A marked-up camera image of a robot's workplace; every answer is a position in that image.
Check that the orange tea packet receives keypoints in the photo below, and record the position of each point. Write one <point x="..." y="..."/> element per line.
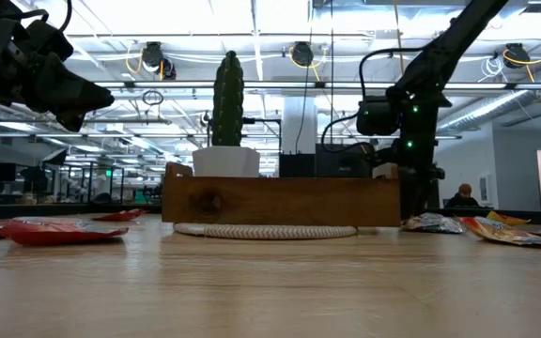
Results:
<point x="500" y="232"/>
<point x="505" y="219"/>

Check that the silver air duct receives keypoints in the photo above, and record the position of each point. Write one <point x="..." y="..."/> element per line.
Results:
<point x="486" y="109"/>

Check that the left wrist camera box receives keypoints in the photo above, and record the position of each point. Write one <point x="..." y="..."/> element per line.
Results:
<point x="50" y="42"/>

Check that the green cactus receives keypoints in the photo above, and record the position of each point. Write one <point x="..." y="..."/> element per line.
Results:
<point x="227" y="98"/>

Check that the white hexagonal plant pot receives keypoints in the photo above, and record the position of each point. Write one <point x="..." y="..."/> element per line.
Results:
<point x="226" y="162"/>

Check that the white building column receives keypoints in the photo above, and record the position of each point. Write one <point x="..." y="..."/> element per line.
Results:
<point x="298" y="127"/>

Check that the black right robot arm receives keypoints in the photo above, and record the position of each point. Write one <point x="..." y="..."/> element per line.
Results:
<point x="444" y="51"/>

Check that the wooden three-compartment tray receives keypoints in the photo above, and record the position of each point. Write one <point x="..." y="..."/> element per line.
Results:
<point x="280" y="202"/>

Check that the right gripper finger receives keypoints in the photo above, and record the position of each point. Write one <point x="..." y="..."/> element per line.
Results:
<point x="429" y="202"/>
<point x="410" y="202"/>

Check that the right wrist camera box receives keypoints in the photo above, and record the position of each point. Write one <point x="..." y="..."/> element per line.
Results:
<point x="376" y="117"/>

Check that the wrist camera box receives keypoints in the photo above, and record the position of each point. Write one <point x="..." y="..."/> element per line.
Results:
<point x="50" y="42"/>
<point x="376" y="117"/>

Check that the person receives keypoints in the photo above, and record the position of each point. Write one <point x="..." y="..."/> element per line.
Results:
<point x="462" y="199"/>

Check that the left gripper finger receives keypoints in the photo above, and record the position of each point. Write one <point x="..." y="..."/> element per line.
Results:
<point x="59" y="87"/>
<point x="73" y="108"/>

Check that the long ceiling light rail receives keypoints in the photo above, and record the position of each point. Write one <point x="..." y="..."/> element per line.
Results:
<point x="181" y="85"/>

